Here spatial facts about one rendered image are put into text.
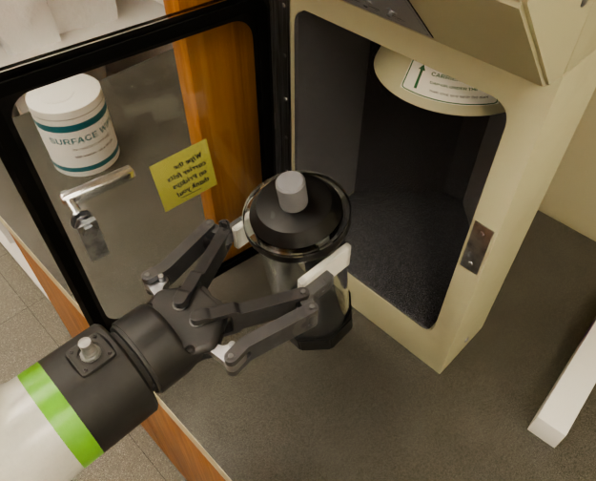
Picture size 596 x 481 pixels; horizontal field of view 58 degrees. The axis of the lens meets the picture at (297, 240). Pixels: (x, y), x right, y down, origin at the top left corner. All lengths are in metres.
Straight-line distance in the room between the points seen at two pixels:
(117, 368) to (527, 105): 0.39
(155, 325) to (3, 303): 1.82
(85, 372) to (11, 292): 1.84
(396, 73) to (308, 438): 0.46
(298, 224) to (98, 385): 0.22
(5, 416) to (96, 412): 0.06
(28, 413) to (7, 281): 1.89
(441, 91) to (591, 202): 0.55
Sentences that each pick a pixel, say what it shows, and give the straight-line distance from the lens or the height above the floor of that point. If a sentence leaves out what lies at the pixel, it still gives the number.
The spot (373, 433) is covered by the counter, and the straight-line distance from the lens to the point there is 0.75.
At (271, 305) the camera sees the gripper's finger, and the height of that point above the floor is 1.22.
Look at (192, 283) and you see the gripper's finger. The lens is 0.51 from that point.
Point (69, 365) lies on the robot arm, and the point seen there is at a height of 1.26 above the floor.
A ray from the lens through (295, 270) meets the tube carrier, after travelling 0.53.
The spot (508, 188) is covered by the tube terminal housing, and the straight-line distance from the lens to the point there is 0.53.
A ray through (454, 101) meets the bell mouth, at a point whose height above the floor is 1.33.
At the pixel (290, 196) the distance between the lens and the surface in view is 0.49.
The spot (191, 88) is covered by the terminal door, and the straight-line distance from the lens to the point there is 0.60.
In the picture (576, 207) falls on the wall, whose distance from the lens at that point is 1.07.
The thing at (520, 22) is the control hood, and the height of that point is 1.49.
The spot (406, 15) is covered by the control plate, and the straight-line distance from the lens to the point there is 0.45.
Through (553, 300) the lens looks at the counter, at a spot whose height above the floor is 0.94.
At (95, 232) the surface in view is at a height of 1.20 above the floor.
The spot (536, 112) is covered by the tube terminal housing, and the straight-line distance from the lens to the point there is 0.49.
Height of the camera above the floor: 1.63
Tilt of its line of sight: 48 degrees down
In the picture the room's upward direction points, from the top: straight up
